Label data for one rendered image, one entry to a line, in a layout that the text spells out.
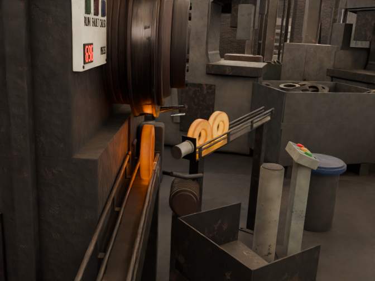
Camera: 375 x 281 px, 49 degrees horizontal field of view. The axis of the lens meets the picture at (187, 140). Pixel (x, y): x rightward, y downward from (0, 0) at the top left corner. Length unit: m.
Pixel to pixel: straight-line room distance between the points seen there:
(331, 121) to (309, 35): 6.68
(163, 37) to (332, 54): 4.11
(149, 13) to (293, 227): 1.49
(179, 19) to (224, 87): 2.81
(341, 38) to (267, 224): 3.35
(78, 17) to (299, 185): 1.56
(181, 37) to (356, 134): 2.81
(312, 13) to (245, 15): 6.55
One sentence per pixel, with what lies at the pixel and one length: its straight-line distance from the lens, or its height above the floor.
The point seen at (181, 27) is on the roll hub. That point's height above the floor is 1.17.
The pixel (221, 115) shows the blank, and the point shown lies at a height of 0.78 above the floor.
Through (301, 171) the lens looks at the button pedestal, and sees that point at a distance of 2.16.
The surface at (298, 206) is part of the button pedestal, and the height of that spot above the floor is 0.31.
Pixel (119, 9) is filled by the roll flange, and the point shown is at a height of 1.20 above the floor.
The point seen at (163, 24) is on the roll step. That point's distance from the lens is 1.18.
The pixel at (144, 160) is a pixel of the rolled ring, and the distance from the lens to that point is 1.32.
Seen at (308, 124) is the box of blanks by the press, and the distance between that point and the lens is 3.54.
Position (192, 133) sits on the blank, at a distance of 1.78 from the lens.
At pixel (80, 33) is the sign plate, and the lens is 0.91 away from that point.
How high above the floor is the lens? 1.15
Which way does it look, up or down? 15 degrees down
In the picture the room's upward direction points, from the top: 3 degrees clockwise
